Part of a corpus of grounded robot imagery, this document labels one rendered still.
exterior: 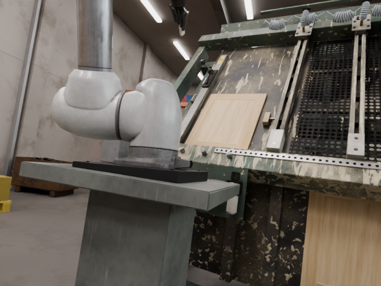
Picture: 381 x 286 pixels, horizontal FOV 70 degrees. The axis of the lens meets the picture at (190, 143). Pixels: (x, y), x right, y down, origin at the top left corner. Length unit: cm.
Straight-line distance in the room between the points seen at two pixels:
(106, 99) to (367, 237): 125
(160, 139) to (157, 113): 8
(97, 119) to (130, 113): 10
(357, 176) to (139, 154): 86
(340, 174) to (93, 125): 96
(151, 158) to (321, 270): 105
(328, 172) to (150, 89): 81
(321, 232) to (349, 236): 12
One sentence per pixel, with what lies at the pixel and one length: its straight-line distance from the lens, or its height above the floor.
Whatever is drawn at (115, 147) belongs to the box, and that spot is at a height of 83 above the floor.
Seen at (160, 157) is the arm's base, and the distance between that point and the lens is 79.
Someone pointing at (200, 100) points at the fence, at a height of 122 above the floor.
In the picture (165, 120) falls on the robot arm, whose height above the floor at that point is 92.
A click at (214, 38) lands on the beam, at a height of 185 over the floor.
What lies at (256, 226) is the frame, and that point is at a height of 51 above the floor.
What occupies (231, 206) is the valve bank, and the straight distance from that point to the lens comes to 126.
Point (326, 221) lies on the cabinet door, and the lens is 151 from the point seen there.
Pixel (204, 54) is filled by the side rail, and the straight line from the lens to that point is 240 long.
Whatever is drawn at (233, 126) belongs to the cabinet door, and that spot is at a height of 104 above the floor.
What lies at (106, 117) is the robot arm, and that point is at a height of 90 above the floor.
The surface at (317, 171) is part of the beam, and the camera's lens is 126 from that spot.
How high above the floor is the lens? 80
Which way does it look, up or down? 4 degrees up
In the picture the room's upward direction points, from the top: 8 degrees clockwise
